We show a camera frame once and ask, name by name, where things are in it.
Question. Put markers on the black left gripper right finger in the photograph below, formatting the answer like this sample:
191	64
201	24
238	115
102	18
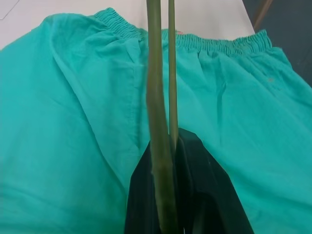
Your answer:
209	195

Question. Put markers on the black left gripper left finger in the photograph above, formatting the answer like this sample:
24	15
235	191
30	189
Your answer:
141	195

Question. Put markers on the teal green shorts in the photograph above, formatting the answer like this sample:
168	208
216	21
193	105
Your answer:
73	109

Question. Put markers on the brown slanted pole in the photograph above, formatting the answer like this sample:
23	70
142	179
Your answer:
262	13

